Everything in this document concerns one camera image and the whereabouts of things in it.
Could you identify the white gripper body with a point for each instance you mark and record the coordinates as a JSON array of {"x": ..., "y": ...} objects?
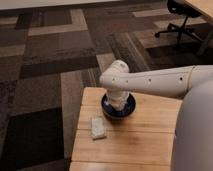
[{"x": 117, "y": 99}]

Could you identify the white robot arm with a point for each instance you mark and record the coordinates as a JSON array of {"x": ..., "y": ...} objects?
[{"x": 193, "y": 140}]

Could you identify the dark blue ceramic bowl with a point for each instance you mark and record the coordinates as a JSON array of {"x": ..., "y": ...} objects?
[{"x": 111, "y": 112}]

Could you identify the white wrapped packet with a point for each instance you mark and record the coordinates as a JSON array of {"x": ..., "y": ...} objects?
[{"x": 98, "y": 129}]

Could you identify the light wooden desk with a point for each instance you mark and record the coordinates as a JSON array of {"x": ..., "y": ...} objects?
[{"x": 205, "y": 7}]

